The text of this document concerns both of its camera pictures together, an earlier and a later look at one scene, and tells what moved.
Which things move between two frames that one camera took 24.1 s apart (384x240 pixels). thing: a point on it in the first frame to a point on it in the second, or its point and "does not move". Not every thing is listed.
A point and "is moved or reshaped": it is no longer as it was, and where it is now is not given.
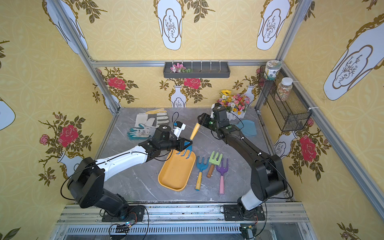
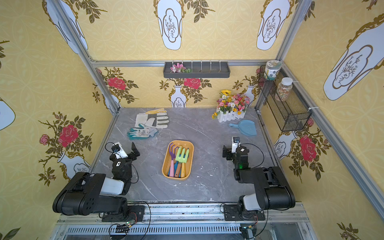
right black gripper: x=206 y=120 to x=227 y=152
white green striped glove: x=151 y=121 does not move
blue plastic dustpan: x=249 y=128 does not move
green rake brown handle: x=214 y=162 to x=181 y=160
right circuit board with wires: x=249 y=232 does not move
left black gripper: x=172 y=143 to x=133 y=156
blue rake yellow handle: x=202 y=166 to x=183 y=174
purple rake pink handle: x=222 y=170 to x=172 y=155
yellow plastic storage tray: x=175 y=171 is moved or reshaped
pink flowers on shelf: x=179 y=68 does not move
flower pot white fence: x=236 y=104 does not move
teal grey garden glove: x=139 y=132 does not move
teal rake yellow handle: x=189 y=148 to x=175 y=165
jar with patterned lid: x=272 y=66 does not move
